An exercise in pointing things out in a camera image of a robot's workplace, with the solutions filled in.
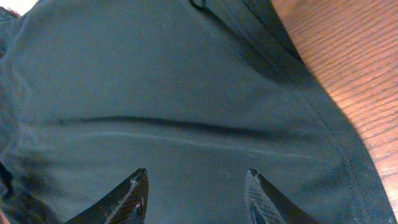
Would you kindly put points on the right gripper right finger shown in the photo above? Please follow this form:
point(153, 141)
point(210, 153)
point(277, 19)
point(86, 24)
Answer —
point(265, 204)

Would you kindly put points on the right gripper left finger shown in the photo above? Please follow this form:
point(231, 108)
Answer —
point(125, 204)

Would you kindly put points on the black polo shirt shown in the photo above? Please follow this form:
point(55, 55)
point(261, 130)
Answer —
point(196, 92)

